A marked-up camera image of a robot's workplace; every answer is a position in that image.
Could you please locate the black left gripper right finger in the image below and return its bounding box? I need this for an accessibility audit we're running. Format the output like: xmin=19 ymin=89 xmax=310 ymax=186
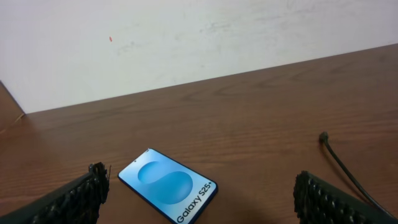
xmin=293 ymin=171 xmax=397 ymax=224

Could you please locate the black charger cable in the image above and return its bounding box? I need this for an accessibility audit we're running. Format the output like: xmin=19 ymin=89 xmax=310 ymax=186
xmin=318 ymin=131 xmax=396 ymax=218

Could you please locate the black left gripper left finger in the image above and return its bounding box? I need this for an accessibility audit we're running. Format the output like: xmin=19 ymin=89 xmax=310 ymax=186
xmin=1 ymin=162 xmax=110 ymax=224

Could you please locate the blue Galaxy smartphone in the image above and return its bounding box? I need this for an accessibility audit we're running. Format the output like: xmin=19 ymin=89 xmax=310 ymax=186
xmin=118 ymin=148 xmax=218 ymax=224

